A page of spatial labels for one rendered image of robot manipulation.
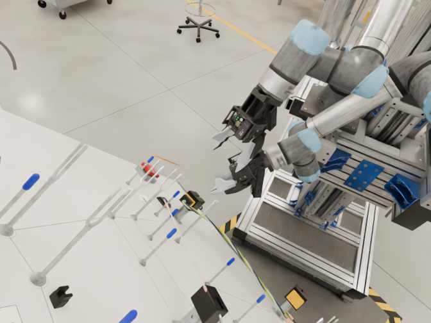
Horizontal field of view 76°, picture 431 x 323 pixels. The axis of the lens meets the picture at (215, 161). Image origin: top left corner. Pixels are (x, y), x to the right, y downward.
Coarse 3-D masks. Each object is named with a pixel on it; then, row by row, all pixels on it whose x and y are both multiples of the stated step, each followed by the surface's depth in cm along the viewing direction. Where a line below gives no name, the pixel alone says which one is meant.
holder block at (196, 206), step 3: (189, 192) 77; (192, 192) 78; (195, 192) 80; (192, 195) 76; (195, 195) 77; (198, 195) 80; (192, 198) 76; (195, 198) 76; (198, 198) 78; (201, 198) 81; (195, 201) 76; (198, 201) 76; (201, 201) 78; (204, 201) 80; (195, 204) 76; (198, 204) 78; (201, 204) 80; (192, 207) 76; (195, 207) 77; (198, 207) 80; (189, 210) 76
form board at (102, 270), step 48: (0, 144) 44; (48, 144) 56; (0, 192) 36; (48, 192) 44; (96, 192) 56; (144, 192) 77; (0, 240) 31; (48, 240) 36; (96, 240) 44; (144, 240) 55; (192, 240) 76; (0, 288) 27; (48, 288) 30; (96, 288) 36; (144, 288) 43; (192, 288) 55; (240, 288) 75
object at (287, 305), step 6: (294, 288) 79; (300, 288) 83; (288, 294) 80; (300, 294) 78; (306, 294) 83; (288, 300) 79; (306, 300) 78; (282, 306) 83; (288, 306) 82; (300, 306) 78; (276, 312) 82; (282, 318) 81
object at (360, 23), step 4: (364, 0) 307; (416, 0) 271; (420, 0) 282; (364, 4) 309; (416, 4) 272; (360, 8) 313; (360, 12) 316; (368, 12) 317; (356, 16) 320; (356, 20) 322; (360, 20) 332; (364, 20) 323; (352, 24) 327; (356, 24) 324; (360, 24) 320; (352, 28) 329; (348, 32) 335; (348, 36) 336; (396, 36) 315; (344, 40) 342; (344, 44) 345
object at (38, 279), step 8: (112, 192) 29; (128, 192) 30; (120, 200) 30; (112, 208) 30; (104, 216) 30; (88, 224) 29; (96, 224) 30; (80, 232) 30; (72, 240) 30; (64, 248) 30; (56, 256) 30; (40, 272) 30; (32, 280) 30; (40, 280) 30
